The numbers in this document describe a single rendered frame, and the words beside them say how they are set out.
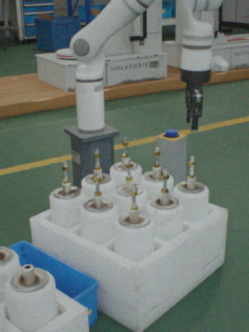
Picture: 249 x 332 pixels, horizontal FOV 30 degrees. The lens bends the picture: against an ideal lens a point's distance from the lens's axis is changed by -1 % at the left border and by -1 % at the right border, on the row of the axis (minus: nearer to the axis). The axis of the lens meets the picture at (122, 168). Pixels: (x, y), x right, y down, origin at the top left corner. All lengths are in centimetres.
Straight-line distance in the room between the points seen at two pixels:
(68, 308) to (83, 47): 83
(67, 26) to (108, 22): 417
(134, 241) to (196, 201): 24
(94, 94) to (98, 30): 21
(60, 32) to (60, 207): 448
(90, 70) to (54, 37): 404
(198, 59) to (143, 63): 228
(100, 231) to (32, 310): 33
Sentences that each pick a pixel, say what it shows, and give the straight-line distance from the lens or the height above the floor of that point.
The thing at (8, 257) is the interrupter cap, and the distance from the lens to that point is 100.
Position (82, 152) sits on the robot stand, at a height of 24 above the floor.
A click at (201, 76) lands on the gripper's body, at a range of 114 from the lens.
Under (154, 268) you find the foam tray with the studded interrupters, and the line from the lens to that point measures 109.
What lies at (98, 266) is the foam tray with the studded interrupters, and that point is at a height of 14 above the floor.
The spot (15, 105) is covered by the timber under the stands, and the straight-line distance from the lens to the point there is 296.
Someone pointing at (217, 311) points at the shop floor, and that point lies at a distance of 124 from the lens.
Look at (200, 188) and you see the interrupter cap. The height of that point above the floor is 25.
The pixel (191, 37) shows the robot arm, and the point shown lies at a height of 65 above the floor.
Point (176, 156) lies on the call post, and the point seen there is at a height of 26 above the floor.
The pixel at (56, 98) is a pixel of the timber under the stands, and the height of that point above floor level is 7.
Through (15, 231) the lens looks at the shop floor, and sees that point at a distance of 161.
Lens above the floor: 78
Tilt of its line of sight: 22 degrees down
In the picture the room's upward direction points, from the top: 1 degrees counter-clockwise
